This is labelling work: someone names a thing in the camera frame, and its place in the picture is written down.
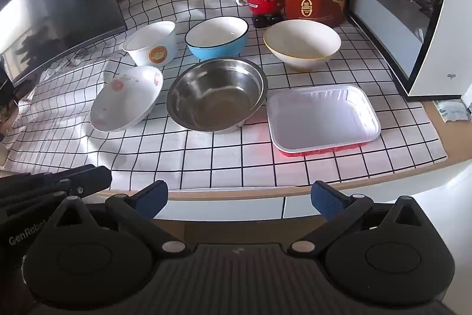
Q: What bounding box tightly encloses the white bowl with orange logo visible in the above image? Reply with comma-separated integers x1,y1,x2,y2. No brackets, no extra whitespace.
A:
123,21,177,66

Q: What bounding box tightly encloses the black checked white tablecloth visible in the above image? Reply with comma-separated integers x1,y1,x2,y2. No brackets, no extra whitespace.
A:
0,0,448,190

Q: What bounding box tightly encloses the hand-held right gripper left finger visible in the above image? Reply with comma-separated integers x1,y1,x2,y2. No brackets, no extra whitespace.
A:
50,180,189,258

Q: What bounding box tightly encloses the white cabinet front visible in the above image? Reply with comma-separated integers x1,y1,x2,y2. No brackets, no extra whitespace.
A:
153,160,472,223

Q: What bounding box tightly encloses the white glass-sided computer case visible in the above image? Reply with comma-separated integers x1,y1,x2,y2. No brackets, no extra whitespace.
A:
345,0,472,102

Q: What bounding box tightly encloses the small paper packet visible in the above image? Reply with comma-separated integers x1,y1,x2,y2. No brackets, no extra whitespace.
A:
433,99,472,123

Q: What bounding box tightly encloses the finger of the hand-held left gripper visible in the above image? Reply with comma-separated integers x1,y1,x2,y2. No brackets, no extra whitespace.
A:
0,180,71,213
0,164,113,196

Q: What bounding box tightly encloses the blue enamel bowl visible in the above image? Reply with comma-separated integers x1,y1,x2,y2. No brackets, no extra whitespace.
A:
184,16,249,61

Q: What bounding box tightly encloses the black computer monitor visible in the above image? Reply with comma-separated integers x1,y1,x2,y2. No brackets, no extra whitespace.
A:
0,0,128,87

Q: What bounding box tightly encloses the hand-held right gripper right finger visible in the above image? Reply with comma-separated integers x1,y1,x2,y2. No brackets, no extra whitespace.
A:
289,181,428,258

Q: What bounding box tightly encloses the white and red tray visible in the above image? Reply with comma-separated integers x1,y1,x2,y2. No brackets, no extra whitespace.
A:
266,84,381,158

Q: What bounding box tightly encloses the stainless steel bowl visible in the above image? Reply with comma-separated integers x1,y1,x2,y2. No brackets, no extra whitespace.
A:
166,57,268,134

